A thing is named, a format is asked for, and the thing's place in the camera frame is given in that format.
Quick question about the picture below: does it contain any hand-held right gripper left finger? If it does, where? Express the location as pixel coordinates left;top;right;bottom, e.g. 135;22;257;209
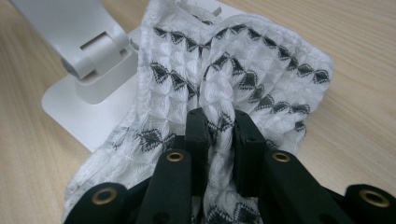
135;106;213;224

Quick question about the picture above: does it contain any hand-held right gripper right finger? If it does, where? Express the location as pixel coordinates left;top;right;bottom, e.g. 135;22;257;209
233;108;357;224

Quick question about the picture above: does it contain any white cloth with dark pattern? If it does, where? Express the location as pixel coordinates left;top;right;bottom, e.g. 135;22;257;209
61;0;334;224

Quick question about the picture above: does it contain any white desk lamp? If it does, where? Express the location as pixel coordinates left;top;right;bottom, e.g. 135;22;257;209
8;0;248;154

